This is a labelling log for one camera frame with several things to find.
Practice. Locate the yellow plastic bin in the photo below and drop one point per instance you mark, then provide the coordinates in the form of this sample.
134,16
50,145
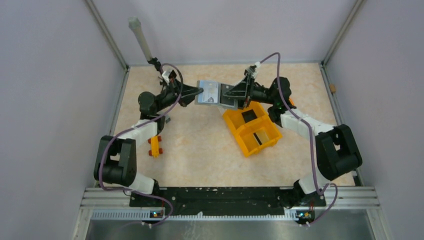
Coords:
243,132

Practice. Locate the black card in yellow bin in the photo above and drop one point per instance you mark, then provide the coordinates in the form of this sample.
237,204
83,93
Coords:
249,116

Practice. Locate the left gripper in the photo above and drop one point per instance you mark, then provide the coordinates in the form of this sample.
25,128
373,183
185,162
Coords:
188,93

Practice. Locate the yellow toy brick car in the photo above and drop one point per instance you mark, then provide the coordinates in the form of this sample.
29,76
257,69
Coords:
155,148

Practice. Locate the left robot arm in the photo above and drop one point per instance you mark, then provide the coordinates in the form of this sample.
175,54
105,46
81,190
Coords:
116,161

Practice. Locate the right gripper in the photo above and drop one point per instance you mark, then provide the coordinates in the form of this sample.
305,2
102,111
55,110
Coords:
243,92

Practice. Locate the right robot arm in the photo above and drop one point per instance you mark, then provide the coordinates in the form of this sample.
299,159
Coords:
333,148

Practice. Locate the black mini tripod with tube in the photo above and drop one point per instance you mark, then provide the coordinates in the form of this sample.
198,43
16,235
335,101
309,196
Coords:
134,25

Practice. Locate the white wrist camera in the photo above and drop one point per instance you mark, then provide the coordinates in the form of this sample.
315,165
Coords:
253,70
169,76

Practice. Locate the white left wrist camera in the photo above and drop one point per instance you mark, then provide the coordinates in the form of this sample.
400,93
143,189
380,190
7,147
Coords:
169,76

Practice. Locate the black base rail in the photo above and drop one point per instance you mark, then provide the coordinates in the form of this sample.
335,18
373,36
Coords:
228,201

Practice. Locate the grey leather card holder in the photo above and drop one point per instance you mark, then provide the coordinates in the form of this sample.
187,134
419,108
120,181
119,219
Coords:
224,102

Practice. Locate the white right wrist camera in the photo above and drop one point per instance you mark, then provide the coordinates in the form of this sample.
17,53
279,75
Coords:
253,70

